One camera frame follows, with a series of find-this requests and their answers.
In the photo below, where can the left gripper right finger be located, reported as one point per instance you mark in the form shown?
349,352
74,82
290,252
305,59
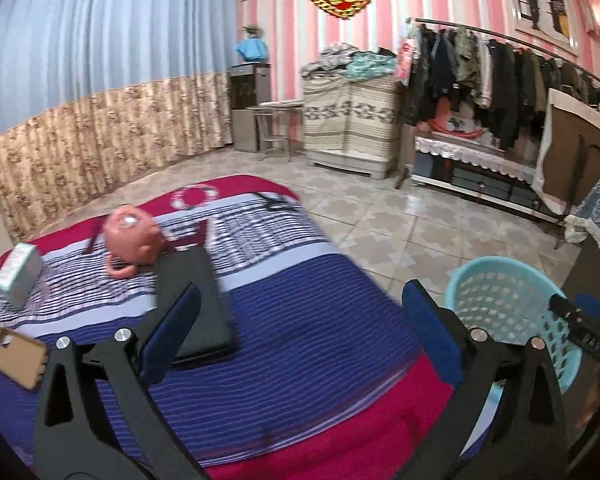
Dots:
505,418

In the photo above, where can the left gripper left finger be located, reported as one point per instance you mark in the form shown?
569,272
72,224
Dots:
73,437

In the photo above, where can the light blue plastic basket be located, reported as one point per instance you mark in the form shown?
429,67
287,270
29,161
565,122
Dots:
511,302

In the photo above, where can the brown phone case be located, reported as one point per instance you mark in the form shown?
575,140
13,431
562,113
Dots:
22,359

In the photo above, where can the teal white tissue box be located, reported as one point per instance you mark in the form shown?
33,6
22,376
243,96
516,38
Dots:
18,275

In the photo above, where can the low black tv stand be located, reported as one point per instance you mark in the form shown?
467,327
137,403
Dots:
483,186

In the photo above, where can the white lace cloth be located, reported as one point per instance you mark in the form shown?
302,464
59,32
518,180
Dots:
474,154

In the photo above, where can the metal clothes rack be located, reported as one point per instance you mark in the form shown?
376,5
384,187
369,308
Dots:
460,124

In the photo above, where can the hanging dark clothes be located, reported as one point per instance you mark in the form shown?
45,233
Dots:
504,86

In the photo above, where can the patterned cloth covered cabinet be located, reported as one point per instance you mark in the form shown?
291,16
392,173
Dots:
352,125

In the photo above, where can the red pink hanging bag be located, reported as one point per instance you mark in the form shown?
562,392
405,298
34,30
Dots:
407,53

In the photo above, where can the small metal side table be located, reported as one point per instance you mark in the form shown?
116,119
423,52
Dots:
274,122

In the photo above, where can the blue and floral curtain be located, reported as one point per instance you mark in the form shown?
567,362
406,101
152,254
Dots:
96,93

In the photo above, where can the pile of folded clothes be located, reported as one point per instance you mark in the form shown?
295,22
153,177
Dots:
347,61

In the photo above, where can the grey water dispenser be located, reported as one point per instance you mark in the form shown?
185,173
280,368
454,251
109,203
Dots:
250,85

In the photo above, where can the blue covered water bottle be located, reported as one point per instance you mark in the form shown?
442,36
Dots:
252,49

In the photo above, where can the brown board white frame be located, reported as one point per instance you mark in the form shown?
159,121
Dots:
568,163

